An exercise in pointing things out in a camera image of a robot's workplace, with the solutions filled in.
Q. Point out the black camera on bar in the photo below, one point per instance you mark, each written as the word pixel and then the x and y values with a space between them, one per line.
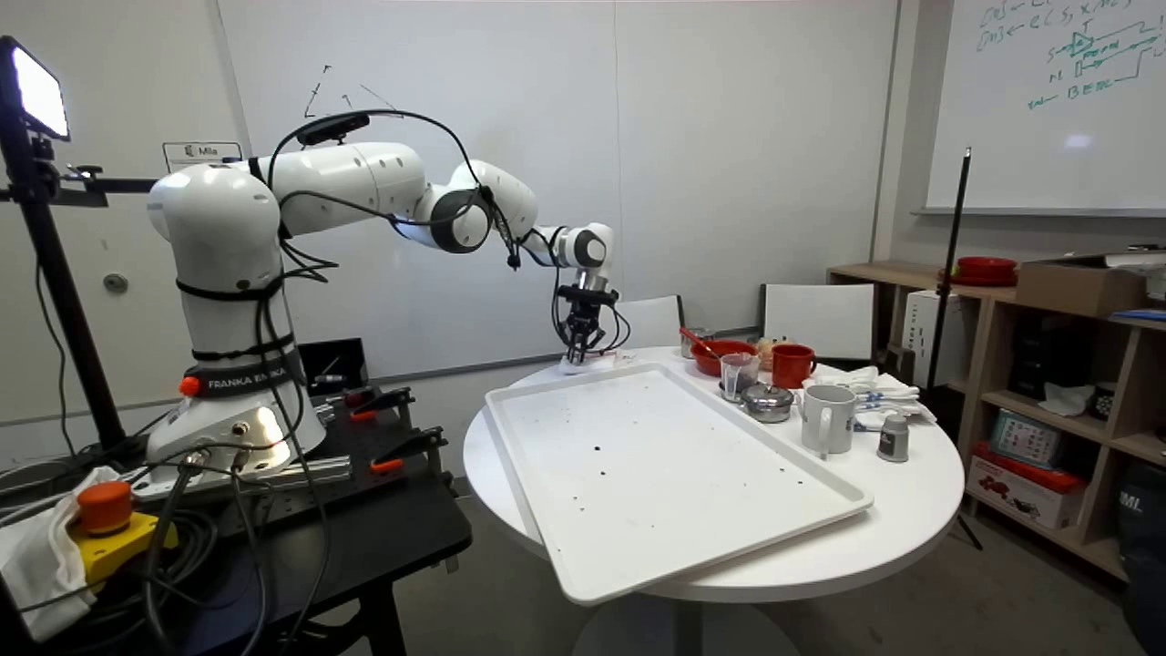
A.
pixel 328 127

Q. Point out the white ceramic mug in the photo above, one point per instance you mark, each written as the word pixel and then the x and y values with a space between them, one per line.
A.
pixel 830 419

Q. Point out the white cloth with red stripes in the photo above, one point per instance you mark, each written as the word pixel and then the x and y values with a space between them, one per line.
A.
pixel 611 361

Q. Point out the white paper wall sign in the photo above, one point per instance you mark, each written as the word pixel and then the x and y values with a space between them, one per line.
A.
pixel 203 150

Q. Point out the black box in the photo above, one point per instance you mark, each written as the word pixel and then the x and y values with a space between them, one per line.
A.
pixel 333 366

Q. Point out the white chair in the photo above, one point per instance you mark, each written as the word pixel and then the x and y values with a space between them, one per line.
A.
pixel 822 321

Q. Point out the red bowl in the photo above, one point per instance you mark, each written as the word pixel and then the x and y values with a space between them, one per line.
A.
pixel 720 354

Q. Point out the black robot cart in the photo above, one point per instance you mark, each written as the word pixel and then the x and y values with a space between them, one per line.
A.
pixel 388 523

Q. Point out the small orange food container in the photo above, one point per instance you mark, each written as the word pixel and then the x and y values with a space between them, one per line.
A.
pixel 766 353

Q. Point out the black bin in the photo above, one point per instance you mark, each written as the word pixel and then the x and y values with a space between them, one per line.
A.
pixel 1145 560

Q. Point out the brown cardboard box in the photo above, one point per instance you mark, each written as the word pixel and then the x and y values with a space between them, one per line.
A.
pixel 1077 290

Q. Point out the red mug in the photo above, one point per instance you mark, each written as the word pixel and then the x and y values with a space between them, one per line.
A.
pixel 792 366

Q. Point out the small metal can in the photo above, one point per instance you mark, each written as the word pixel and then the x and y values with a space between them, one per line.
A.
pixel 896 439

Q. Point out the pile of white napkins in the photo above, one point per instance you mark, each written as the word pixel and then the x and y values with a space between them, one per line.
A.
pixel 885 387

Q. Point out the clear drinking glass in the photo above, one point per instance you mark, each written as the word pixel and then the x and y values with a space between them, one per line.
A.
pixel 734 373

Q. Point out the yellow emergency stop box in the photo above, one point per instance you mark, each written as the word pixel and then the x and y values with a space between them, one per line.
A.
pixel 111 532

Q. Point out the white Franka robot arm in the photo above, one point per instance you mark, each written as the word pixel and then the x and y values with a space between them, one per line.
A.
pixel 220 243

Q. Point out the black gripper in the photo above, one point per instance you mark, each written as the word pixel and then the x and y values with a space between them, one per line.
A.
pixel 586 317

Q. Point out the orange clamp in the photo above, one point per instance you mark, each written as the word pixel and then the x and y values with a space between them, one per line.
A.
pixel 362 416
pixel 388 468

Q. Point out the crumpled white rag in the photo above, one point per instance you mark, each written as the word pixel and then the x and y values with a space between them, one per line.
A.
pixel 42 565

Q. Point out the bright LED light panel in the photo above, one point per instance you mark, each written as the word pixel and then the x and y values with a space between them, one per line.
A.
pixel 38 93

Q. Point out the colourful picture box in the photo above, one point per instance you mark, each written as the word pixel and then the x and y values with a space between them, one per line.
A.
pixel 1024 439

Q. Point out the red storage box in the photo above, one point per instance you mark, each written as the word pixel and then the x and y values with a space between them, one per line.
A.
pixel 1021 485

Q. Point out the white cabinet box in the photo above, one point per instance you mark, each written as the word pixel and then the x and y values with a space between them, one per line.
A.
pixel 925 339

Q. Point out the large white tray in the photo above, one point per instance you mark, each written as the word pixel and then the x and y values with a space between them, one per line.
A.
pixel 656 485

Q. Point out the round wall fixture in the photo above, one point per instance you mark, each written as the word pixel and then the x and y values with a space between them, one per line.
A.
pixel 115 281

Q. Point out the wooden shelf unit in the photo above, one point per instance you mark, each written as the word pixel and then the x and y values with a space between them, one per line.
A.
pixel 978 366

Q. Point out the whiteboard with green writing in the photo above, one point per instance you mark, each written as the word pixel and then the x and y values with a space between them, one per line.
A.
pixel 1032 122

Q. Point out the white bag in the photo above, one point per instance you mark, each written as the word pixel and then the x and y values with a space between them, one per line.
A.
pixel 1069 398

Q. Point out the thin black pole stand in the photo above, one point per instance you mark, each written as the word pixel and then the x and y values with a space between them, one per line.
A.
pixel 955 243

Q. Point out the flat red dish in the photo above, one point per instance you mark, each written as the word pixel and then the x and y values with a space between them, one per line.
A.
pixel 987 270

